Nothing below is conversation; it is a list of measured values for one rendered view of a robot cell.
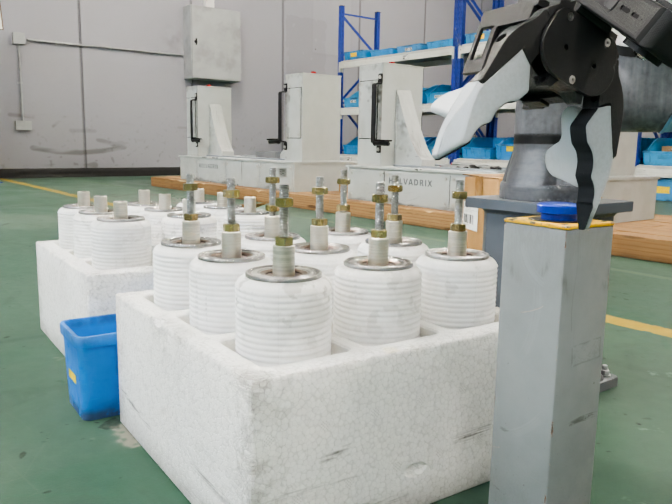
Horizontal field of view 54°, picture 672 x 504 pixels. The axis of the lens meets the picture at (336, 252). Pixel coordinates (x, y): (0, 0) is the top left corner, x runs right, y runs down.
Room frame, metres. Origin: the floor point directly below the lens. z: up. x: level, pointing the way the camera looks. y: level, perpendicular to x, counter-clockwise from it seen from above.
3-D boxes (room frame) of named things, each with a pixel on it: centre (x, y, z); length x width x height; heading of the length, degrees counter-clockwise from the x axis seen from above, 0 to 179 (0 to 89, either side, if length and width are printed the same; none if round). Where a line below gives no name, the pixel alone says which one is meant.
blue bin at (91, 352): (0.97, 0.25, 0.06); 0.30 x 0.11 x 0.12; 124
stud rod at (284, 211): (0.64, 0.05, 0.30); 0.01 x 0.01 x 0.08
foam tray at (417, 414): (0.81, 0.02, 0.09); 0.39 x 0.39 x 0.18; 35
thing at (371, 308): (0.71, -0.05, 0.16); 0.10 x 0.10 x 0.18
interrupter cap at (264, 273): (0.64, 0.05, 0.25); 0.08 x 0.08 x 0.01
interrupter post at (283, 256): (0.64, 0.05, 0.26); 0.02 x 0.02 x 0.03
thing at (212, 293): (0.74, 0.12, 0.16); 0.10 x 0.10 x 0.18
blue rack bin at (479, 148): (6.54, -1.50, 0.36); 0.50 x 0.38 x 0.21; 129
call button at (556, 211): (0.61, -0.21, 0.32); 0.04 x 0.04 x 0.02
